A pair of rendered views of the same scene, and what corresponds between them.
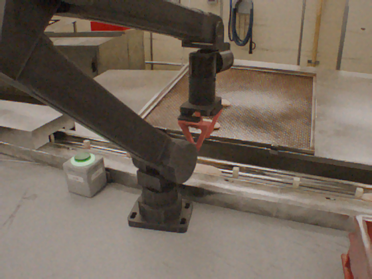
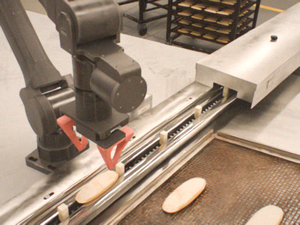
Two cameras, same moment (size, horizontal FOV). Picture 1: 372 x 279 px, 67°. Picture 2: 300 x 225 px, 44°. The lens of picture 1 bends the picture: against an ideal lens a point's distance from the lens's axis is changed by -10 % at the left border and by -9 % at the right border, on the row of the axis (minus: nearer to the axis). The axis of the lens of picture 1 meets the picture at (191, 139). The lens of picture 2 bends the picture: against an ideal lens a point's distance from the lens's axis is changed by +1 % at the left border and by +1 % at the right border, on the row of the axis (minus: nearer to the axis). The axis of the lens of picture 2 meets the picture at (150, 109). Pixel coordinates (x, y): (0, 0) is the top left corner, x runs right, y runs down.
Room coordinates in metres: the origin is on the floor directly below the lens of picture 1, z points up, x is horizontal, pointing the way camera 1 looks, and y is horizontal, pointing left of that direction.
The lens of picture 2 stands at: (0.88, -0.47, 1.35)
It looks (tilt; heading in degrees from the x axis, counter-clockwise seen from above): 33 degrees down; 108
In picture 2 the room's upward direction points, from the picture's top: 2 degrees clockwise
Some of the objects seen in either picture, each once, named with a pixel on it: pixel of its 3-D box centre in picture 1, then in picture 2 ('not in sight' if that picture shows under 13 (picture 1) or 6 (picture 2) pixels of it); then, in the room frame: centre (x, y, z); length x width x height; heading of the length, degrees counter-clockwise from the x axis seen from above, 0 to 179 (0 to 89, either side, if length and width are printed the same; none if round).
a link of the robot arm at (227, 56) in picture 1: (210, 47); (108, 57); (0.67, -0.04, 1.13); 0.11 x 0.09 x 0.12; 149
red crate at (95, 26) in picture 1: (112, 24); not in sight; (4.30, 1.08, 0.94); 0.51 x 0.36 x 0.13; 74
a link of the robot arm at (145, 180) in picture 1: (162, 161); (60, 114); (0.52, 0.06, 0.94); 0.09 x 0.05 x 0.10; 149
